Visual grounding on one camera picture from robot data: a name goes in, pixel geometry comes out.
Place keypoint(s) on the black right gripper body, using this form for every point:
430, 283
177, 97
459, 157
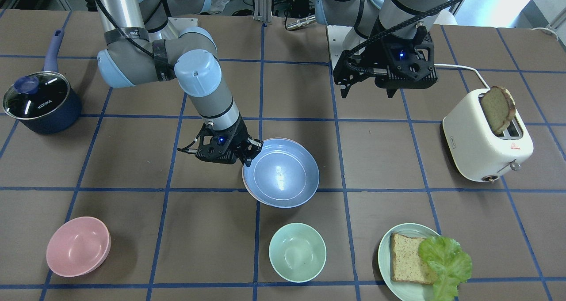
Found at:
241, 138

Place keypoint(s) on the mint green plate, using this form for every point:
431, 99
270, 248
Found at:
404, 291

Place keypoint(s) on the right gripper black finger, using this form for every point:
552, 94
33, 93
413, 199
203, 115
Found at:
251, 149

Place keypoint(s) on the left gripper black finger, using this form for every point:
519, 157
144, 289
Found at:
345, 90
391, 92

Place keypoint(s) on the pink plate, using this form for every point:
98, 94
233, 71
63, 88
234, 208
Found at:
292, 140

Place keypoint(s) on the bread slice in toaster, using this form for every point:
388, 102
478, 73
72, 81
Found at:
499, 109

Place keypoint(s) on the brown bread slice on plate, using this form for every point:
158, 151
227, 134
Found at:
406, 264

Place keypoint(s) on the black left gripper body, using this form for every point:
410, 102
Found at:
370, 50

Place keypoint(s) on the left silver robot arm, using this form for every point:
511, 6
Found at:
373, 19

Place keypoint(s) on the white toaster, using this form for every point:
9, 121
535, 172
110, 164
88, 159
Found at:
478, 154

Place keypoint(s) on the pink bowl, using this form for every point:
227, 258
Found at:
78, 247

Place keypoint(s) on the white chair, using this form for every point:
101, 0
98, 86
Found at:
445, 17

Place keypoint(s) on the dark blue saucepan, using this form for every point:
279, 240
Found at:
44, 101

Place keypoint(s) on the mint green bowl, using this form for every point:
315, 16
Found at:
297, 252

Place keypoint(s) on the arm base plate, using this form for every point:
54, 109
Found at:
180, 23
341, 38

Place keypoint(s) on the green lettuce leaf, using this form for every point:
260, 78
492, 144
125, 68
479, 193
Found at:
449, 261

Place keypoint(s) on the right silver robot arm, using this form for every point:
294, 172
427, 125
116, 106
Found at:
143, 46

